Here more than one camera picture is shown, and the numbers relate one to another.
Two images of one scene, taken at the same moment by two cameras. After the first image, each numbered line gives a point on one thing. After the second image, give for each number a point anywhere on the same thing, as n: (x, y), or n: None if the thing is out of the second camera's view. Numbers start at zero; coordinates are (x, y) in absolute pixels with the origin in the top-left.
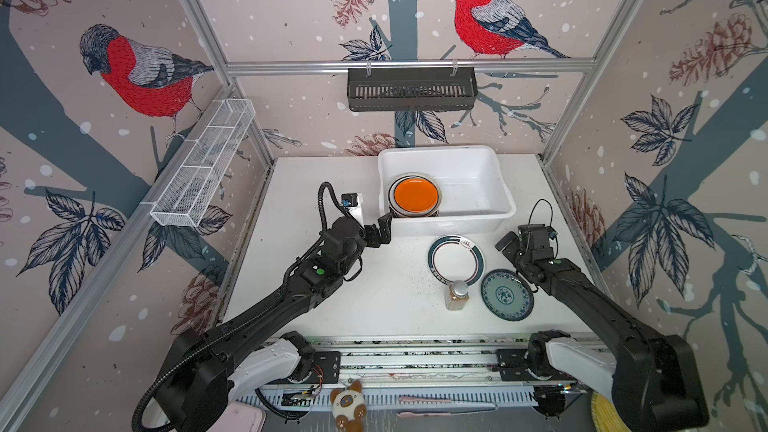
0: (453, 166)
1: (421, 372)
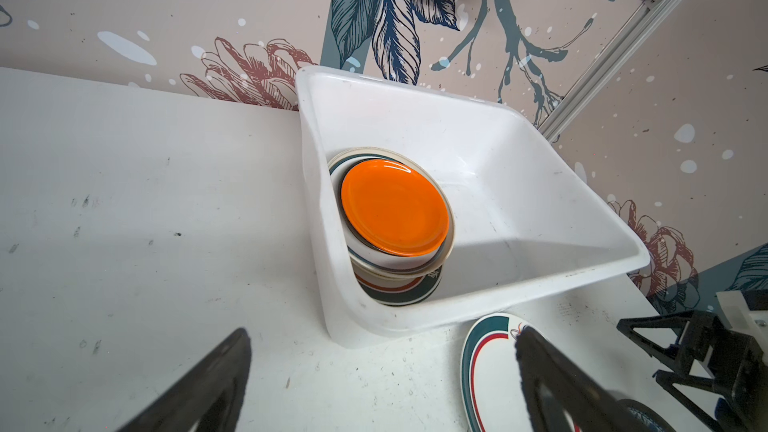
0: (528, 225)
1: None
